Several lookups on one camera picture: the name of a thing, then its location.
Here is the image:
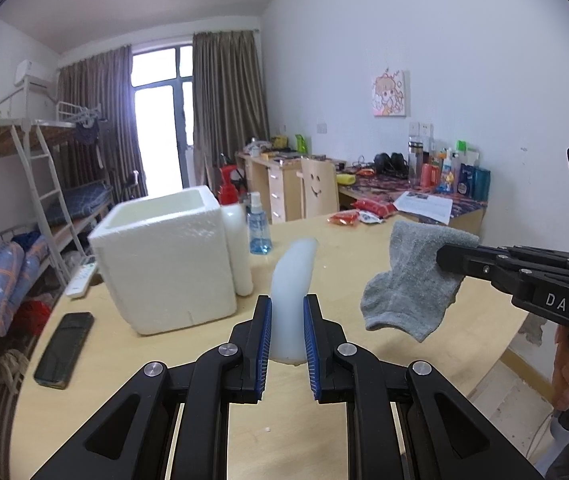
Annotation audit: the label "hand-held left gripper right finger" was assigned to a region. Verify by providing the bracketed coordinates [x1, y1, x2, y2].
[303, 294, 545, 480]

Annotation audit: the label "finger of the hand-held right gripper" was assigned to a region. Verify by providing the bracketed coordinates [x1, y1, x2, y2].
[437, 242, 569, 267]
[438, 260, 569, 296]

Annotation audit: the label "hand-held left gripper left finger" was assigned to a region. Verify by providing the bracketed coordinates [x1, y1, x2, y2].
[29, 295, 272, 480]

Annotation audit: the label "grey sock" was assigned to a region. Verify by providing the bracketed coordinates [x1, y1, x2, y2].
[360, 220, 480, 345]

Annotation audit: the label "white foam box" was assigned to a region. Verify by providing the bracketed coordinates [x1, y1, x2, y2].
[87, 185, 238, 336]

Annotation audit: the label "person's right hand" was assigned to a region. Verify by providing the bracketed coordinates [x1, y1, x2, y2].
[550, 327, 569, 411]

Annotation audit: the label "printed paper sheet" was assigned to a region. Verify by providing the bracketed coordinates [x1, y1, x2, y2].
[393, 190, 454, 225]

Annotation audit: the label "cluster of toiletry bottles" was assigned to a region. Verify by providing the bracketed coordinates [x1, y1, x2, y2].
[420, 140, 491, 200]

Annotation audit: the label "white plastic bottle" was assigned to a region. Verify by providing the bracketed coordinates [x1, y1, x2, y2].
[220, 203, 255, 297]

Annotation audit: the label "large red snack packet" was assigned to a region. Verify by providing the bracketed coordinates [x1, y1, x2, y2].
[353, 199, 397, 218]

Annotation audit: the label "patterned desk mat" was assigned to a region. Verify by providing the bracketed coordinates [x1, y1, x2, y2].
[339, 172, 487, 218]

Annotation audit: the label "clear spray bottle blue liquid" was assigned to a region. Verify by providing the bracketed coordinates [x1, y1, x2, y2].
[245, 191, 274, 255]

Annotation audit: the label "steel thermos bottle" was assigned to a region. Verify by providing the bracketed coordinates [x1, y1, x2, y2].
[408, 135, 424, 186]

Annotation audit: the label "black headphones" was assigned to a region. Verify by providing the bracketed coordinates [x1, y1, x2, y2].
[373, 152, 409, 178]

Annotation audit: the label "red spray bottle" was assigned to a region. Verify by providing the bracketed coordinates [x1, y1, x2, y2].
[218, 165, 238, 207]

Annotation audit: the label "wooden desk with drawers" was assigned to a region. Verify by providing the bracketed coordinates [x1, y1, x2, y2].
[236, 150, 347, 224]

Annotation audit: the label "wooden chair with smiley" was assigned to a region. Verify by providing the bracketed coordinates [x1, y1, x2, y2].
[297, 157, 341, 221]

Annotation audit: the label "white remote control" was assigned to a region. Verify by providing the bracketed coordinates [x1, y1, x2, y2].
[64, 262, 99, 300]

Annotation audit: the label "black phone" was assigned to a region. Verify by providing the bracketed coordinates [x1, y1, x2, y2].
[33, 311, 95, 390]

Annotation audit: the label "glass balcony door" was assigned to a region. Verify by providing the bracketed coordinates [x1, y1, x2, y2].
[131, 45, 196, 196]

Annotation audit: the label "blue checked mattress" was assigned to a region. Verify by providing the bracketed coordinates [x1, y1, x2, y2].
[44, 182, 114, 226]

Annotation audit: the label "red cloth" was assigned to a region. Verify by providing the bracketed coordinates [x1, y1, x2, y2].
[14, 297, 52, 336]

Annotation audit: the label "brown curtain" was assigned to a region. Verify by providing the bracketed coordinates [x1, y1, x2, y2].
[193, 30, 270, 191]
[58, 45, 138, 196]

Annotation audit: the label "dark hanging clothes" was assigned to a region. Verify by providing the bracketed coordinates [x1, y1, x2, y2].
[74, 115, 101, 146]

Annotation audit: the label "white bed ladder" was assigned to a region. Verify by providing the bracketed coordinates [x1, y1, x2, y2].
[12, 122, 88, 286]

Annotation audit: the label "white air conditioner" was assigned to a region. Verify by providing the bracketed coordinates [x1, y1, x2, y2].
[14, 60, 60, 87]

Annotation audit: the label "pink cartoon wall poster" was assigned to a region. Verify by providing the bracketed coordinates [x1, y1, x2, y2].
[371, 68, 410, 118]

